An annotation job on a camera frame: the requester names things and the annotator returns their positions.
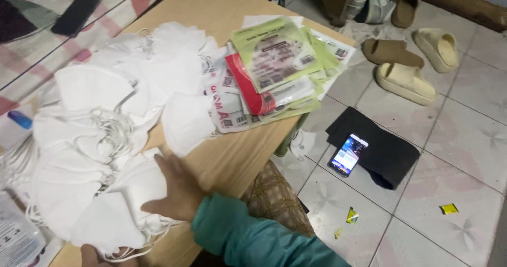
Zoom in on person's right hand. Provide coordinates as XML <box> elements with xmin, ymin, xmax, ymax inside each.
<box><xmin>140</xmin><ymin>154</ymin><xmax>207</xmax><ymax>223</ymax></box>

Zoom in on person's left hand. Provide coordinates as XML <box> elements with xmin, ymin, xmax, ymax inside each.
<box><xmin>81</xmin><ymin>244</ymin><xmax>139</xmax><ymax>267</ymax></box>

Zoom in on clear printed plastic bag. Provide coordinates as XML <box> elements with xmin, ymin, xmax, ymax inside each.
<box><xmin>0</xmin><ymin>191</ymin><xmax>47</xmax><ymax>267</ymax></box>

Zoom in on pile of white face masks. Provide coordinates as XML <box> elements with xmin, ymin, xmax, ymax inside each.
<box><xmin>0</xmin><ymin>21</ymin><xmax>222</xmax><ymax>260</ymax></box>

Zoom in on person's plaid trousers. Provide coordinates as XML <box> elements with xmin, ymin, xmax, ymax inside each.
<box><xmin>241</xmin><ymin>159</ymin><xmax>316</xmax><ymax>238</ymax></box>

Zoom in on green table leg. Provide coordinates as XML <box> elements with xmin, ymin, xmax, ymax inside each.
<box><xmin>273</xmin><ymin>113</ymin><xmax>310</xmax><ymax>158</ymax></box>

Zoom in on single white face mask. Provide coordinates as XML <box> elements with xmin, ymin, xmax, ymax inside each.
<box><xmin>290</xmin><ymin>128</ymin><xmax>318</xmax><ymax>161</ymax></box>

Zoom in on stack of printed mask packets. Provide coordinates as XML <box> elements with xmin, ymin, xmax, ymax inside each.
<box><xmin>201</xmin><ymin>15</ymin><xmax>357</xmax><ymax>134</ymax></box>

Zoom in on smartphone with lit screen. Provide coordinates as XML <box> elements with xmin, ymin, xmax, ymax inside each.
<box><xmin>327</xmin><ymin>133</ymin><xmax>369</xmax><ymax>178</ymax></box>

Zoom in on pink patterned bedsheet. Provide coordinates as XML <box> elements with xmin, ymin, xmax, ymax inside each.
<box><xmin>0</xmin><ymin>0</ymin><xmax>187</xmax><ymax>115</ymax></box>

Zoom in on black phone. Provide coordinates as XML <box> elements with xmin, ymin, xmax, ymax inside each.
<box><xmin>50</xmin><ymin>0</ymin><xmax>103</xmax><ymax>37</ymax></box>

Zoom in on black folded cloth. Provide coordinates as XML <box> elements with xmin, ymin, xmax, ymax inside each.
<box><xmin>325</xmin><ymin>106</ymin><xmax>421</xmax><ymax>191</ymax></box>

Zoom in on dark garment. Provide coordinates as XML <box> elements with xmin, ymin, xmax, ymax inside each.
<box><xmin>0</xmin><ymin>0</ymin><xmax>41</xmax><ymax>44</ymax></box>

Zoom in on cream slipper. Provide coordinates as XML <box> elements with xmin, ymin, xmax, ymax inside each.
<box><xmin>412</xmin><ymin>27</ymin><xmax>460</xmax><ymax>74</ymax></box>
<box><xmin>374</xmin><ymin>62</ymin><xmax>437</xmax><ymax>106</ymax></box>

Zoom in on brown slipper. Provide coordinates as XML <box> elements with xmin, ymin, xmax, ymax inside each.
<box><xmin>390</xmin><ymin>0</ymin><xmax>420</xmax><ymax>29</ymax></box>
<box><xmin>361</xmin><ymin>38</ymin><xmax>425</xmax><ymax>69</ymax></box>

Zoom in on white crumpled plastic sheet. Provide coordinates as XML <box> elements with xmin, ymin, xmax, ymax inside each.
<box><xmin>339</xmin><ymin>19</ymin><xmax>414</xmax><ymax>48</ymax></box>

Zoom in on white and black sneakers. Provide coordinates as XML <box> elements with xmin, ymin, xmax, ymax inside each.
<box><xmin>340</xmin><ymin>0</ymin><xmax>397</xmax><ymax>25</ymax></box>

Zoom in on brown rolled mat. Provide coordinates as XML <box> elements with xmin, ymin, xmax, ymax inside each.
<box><xmin>379</xmin><ymin>0</ymin><xmax>507</xmax><ymax>33</ymax></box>

